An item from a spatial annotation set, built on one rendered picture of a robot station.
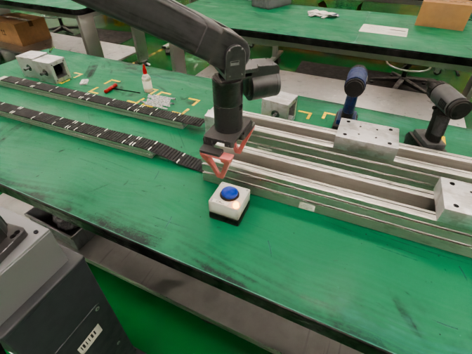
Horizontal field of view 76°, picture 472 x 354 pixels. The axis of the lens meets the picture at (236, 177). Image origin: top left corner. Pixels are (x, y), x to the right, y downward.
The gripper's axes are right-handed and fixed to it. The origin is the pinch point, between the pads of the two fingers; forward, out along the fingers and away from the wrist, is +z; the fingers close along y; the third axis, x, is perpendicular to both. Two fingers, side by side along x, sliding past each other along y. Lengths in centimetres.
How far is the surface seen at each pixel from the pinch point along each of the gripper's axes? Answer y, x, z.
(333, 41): 157, 0, 18
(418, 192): 16.0, -41.6, 7.9
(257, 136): 27.0, 2.8, 10.1
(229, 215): -4.1, -1.5, 12.8
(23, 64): 42, 124, 10
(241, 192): 2.0, -2.3, 10.2
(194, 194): 1.8, 11.6, 16.2
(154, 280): 0, 35, 72
